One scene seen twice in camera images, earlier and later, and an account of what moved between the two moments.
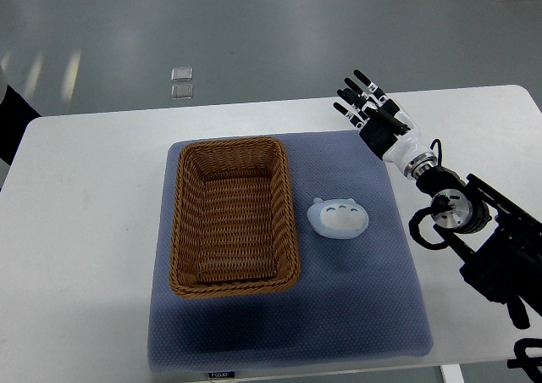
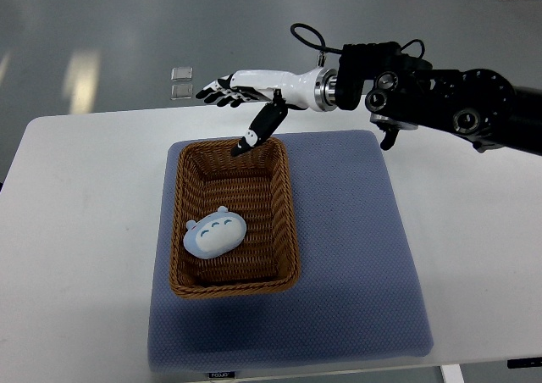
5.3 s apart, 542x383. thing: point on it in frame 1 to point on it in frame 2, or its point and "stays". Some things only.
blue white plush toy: x=337 y=219 to x=214 y=235
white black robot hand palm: x=395 y=141 to x=313 y=89
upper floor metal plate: x=181 y=74 stays
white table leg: x=452 y=373 stays
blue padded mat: x=358 y=298 stays
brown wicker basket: x=233 y=224 stays
